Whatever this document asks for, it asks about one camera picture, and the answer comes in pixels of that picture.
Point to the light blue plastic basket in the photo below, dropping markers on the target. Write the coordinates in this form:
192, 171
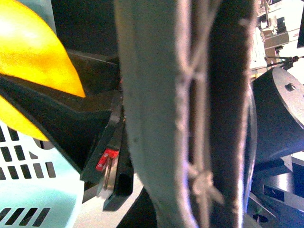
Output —
38, 187

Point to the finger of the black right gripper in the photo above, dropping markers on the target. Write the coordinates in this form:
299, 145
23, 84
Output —
78, 127

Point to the yellow mango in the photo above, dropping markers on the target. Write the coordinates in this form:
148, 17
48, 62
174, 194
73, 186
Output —
30, 50

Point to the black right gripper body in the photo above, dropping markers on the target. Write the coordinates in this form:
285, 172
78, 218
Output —
109, 163

